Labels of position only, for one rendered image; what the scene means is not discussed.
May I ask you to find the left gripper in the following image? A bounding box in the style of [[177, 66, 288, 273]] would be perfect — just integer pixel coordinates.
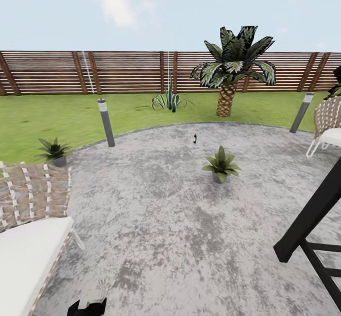
[[68, 297, 107, 316]]

